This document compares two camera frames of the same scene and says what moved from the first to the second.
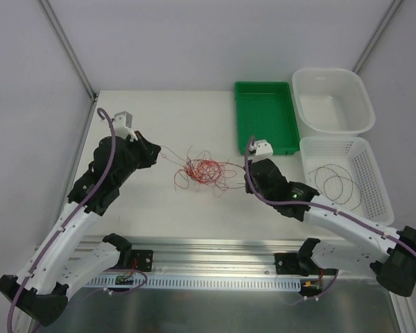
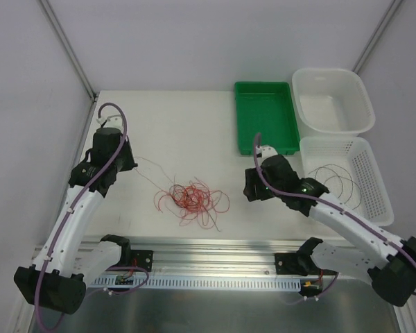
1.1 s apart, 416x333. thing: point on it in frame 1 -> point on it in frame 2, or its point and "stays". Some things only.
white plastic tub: x=331 y=103 stays
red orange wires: x=202 y=171 -> x=194 y=201
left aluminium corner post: x=69 y=47 stays
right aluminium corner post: x=376 y=35 stays
